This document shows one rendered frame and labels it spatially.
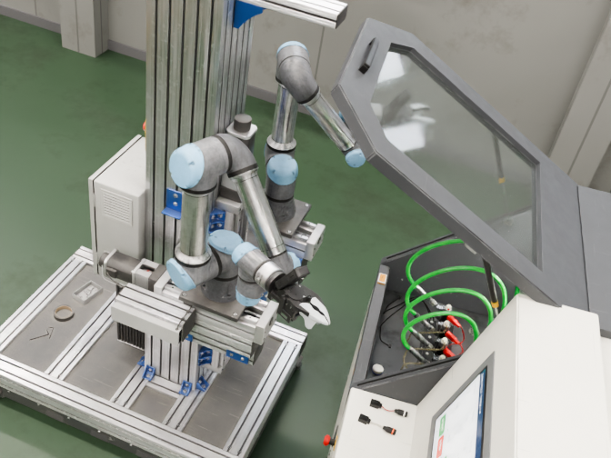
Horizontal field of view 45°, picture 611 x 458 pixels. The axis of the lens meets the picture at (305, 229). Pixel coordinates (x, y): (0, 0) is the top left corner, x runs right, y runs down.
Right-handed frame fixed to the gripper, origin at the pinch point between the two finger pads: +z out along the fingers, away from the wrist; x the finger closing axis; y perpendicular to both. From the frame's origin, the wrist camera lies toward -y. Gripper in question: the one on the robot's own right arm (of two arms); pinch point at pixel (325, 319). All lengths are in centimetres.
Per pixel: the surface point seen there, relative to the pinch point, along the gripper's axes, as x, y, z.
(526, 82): -320, 29, -112
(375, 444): -20, 45, 20
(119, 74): -180, 124, -357
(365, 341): -50, 44, -12
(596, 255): -83, -16, 33
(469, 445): -8.8, 8.8, 46.3
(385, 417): -30, 44, 15
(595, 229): -94, -18, 26
